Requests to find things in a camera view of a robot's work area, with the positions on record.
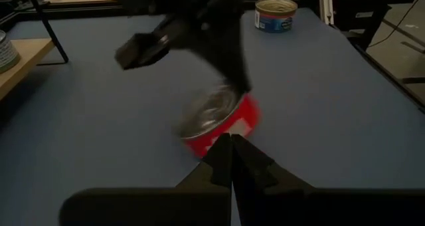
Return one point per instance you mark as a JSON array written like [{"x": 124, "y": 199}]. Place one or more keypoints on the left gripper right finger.
[{"x": 265, "y": 202}]

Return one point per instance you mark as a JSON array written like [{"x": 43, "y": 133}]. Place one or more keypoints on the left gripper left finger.
[{"x": 199, "y": 202}]

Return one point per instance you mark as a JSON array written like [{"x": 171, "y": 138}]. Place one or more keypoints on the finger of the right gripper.
[{"x": 232, "y": 63}]

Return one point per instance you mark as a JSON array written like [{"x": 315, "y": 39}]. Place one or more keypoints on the red seafood can silver lid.
[{"x": 206, "y": 114}]

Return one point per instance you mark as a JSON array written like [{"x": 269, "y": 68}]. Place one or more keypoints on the blue seafood can gold lid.
[{"x": 275, "y": 18}]

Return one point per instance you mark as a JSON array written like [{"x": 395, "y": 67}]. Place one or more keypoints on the green tuna can silver lid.
[{"x": 6, "y": 53}]

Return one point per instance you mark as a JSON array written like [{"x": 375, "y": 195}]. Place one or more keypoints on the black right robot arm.
[{"x": 133, "y": 0}]

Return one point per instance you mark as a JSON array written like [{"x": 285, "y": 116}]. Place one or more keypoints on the blue table mat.
[{"x": 332, "y": 119}]

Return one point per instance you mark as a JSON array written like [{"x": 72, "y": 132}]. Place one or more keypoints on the white metal strip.
[{"x": 327, "y": 6}]

